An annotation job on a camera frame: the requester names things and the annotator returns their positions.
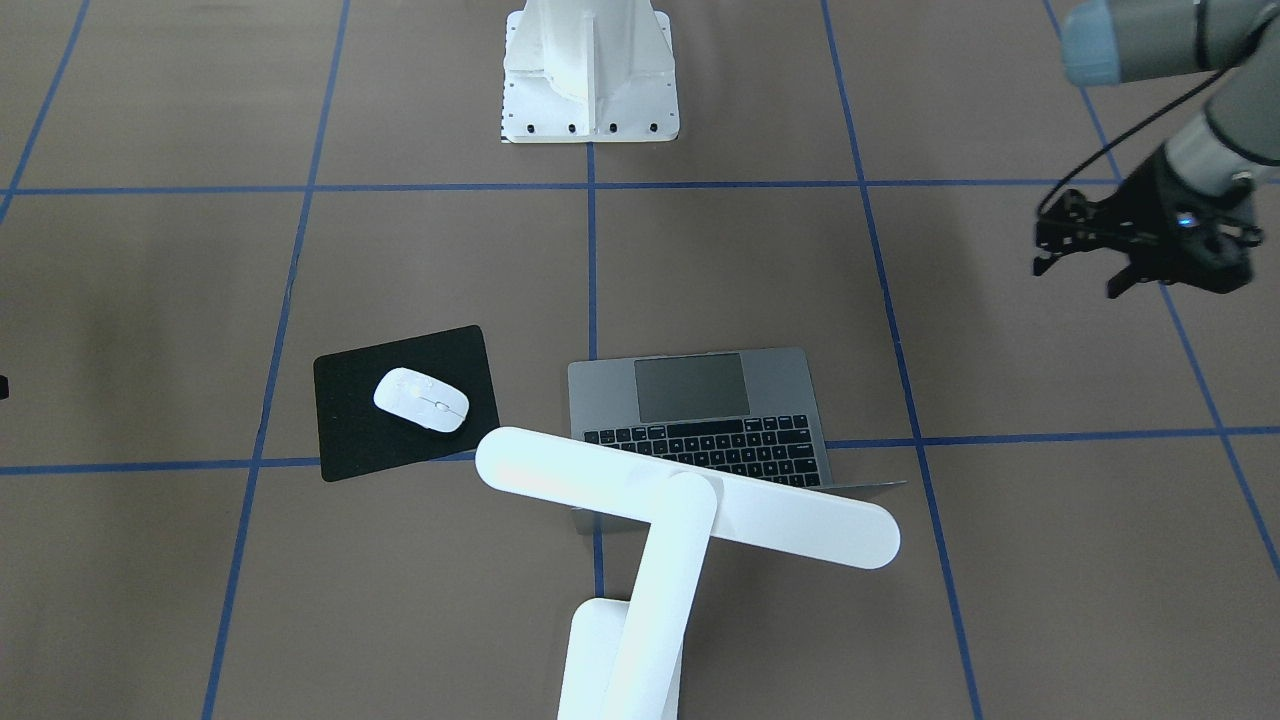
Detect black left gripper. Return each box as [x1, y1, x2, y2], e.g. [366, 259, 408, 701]
[1032, 150, 1263, 300]

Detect grey laptop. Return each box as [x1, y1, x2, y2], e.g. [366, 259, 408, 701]
[567, 347, 904, 500]

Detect white computer mouse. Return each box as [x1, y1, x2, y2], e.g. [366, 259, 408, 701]
[372, 366, 470, 434]

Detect black mouse pad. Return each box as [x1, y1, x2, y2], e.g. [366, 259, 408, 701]
[312, 325, 500, 482]

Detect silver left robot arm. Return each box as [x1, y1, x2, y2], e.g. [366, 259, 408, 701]
[1032, 1, 1279, 299]

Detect white desk lamp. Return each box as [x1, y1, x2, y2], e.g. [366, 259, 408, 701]
[475, 427, 900, 719]

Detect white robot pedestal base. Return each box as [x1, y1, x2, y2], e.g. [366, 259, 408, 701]
[500, 1, 681, 143]

